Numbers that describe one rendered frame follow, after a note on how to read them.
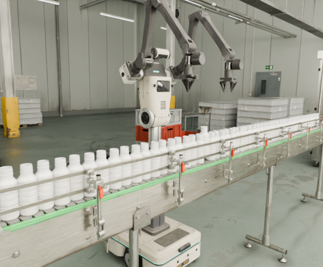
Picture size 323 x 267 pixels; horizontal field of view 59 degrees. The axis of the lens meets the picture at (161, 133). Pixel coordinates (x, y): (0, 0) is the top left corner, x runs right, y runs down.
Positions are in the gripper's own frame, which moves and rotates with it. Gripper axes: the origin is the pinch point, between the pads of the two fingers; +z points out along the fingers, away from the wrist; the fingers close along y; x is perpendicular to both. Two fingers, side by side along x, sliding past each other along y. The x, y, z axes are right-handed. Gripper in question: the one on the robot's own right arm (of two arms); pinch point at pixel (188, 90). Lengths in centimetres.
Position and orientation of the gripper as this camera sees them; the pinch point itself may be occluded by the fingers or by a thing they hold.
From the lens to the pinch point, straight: 171.7
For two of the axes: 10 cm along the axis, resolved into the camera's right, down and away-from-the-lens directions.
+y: 7.3, 1.0, -6.8
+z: -0.1, 9.9, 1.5
